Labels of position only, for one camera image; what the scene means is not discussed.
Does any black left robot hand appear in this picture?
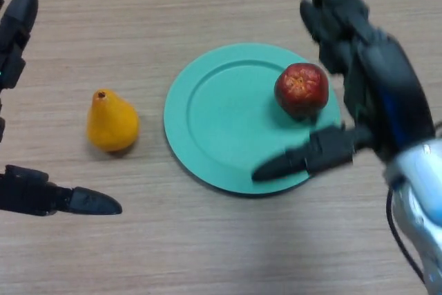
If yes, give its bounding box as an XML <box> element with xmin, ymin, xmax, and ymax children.
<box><xmin>0</xmin><ymin>0</ymin><xmax>123</xmax><ymax>217</ymax></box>

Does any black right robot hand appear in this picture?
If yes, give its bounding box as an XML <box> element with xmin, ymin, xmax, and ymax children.
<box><xmin>251</xmin><ymin>0</ymin><xmax>436</xmax><ymax>182</ymax></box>

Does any red apple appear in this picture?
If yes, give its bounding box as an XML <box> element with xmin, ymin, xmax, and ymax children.
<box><xmin>274</xmin><ymin>62</ymin><xmax>329</xmax><ymax>120</ymax></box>

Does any green round plate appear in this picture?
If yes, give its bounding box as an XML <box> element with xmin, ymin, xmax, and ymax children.
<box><xmin>163</xmin><ymin>43</ymin><xmax>343</xmax><ymax>196</ymax></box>

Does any yellow pear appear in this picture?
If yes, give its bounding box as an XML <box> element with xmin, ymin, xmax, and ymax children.
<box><xmin>86</xmin><ymin>88</ymin><xmax>140</xmax><ymax>153</ymax></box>

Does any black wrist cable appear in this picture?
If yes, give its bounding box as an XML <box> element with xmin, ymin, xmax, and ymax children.
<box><xmin>385</xmin><ymin>183</ymin><xmax>426</xmax><ymax>285</ymax></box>

